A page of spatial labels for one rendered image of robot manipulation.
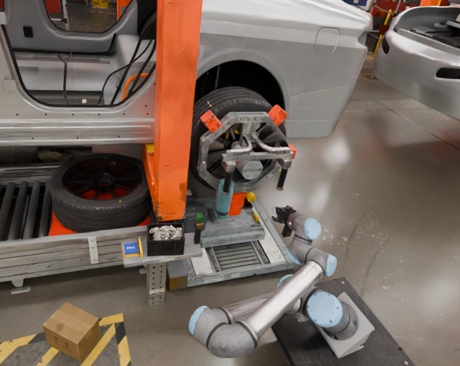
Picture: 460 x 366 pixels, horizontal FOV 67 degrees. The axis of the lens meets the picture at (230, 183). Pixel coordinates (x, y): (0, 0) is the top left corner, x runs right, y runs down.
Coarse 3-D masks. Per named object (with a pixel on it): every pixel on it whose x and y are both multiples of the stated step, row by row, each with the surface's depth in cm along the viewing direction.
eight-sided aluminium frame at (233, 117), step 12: (228, 120) 193; (240, 120) 196; (252, 120) 198; (264, 120) 200; (216, 132) 195; (204, 144) 196; (276, 144) 219; (204, 156) 203; (204, 168) 207; (276, 168) 225; (216, 180) 220; (252, 180) 230; (264, 180) 228
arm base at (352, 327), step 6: (348, 306) 175; (348, 312) 170; (354, 312) 174; (354, 318) 172; (348, 324) 168; (354, 324) 173; (324, 330) 177; (342, 330) 168; (348, 330) 169; (354, 330) 171; (330, 336) 175; (336, 336) 172; (342, 336) 171; (348, 336) 171
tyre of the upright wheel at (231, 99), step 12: (204, 96) 212; (216, 96) 207; (228, 96) 203; (240, 96) 203; (252, 96) 207; (204, 108) 204; (216, 108) 197; (228, 108) 198; (240, 108) 201; (252, 108) 203; (264, 108) 206; (192, 120) 206; (192, 132) 202; (204, 132) 202; (192, 144) 204; (192, 156) 209; (192, 168) 214; (264, 168) 233; (204, 180) 222
